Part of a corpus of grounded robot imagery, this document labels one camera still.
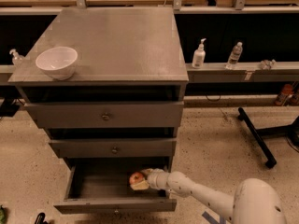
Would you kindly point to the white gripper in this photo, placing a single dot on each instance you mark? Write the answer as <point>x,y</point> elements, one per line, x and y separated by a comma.
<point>154,178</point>

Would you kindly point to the red apple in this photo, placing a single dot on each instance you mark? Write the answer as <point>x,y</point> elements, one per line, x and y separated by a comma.
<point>136,177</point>

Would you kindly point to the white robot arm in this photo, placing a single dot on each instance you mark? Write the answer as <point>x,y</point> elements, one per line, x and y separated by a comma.
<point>254,201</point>

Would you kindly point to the grey middle drawer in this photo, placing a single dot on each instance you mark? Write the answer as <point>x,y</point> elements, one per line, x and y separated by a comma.
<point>114,148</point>

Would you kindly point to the grey open bottom drawer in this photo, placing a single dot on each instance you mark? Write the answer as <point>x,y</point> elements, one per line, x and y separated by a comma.
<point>102,185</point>

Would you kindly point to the grey top drawer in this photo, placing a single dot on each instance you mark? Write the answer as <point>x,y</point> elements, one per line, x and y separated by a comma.
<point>106,115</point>

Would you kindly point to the grey drawer cabinet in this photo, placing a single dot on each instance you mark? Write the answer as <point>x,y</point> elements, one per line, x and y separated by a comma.
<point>124,55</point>

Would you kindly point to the black stand base leg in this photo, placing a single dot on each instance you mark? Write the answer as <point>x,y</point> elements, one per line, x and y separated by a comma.
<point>270,160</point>

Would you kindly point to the white pump lotion bottle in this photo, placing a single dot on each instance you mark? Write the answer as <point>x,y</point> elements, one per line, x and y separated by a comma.
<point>199,55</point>

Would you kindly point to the white ceramic bowl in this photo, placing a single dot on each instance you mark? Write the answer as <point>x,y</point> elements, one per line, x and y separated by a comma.
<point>59,62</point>

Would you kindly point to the clear plastic water bottle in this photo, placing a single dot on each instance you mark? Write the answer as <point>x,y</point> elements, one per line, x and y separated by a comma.
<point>234,56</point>

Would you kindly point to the crumpled clear plastic wrap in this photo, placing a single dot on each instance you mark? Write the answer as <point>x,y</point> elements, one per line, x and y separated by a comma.
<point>267,64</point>

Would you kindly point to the clear pump sanitizer bottle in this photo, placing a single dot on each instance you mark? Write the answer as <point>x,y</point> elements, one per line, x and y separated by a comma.
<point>16,57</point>

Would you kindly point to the grey metal shelf rail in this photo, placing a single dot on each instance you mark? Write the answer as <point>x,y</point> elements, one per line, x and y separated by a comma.
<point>243,72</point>

